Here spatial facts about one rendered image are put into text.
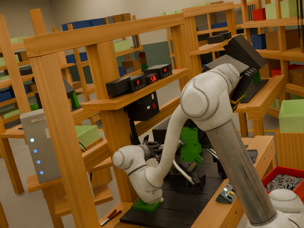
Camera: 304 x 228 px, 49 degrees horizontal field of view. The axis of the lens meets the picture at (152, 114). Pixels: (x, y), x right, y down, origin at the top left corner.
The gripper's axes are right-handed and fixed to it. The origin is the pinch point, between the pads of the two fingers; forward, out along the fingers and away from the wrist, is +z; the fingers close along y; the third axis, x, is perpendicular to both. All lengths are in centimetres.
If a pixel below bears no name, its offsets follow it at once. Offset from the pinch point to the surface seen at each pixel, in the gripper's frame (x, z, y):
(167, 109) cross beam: 12, 68, 39
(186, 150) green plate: 0.9, 20.5, -5.7
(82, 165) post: 22.7, -36.8, 15.0
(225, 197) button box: -2.0, 12.2, -40.5
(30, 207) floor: 255, 106, 113
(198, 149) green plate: -3.7, 24.6, -9.9
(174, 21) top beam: -42, 69, 80
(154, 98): -7.9, 18.0, 31.1
